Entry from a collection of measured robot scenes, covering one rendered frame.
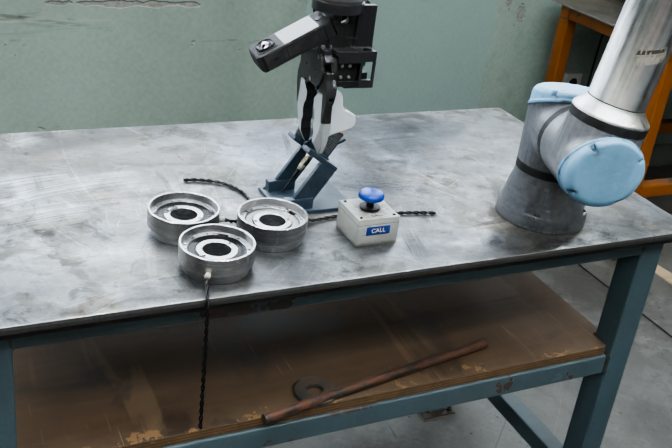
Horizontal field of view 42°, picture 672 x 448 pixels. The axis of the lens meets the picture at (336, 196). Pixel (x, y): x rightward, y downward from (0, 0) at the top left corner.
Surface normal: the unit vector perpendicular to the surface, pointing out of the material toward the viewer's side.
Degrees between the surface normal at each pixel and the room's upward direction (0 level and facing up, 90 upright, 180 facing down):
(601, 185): 98
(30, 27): 90
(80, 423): 0
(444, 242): 0
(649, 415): 0
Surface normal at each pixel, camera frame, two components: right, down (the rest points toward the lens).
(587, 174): 0.09, 0.55
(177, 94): 0.42, 0.44
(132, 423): 0.11, -0.90
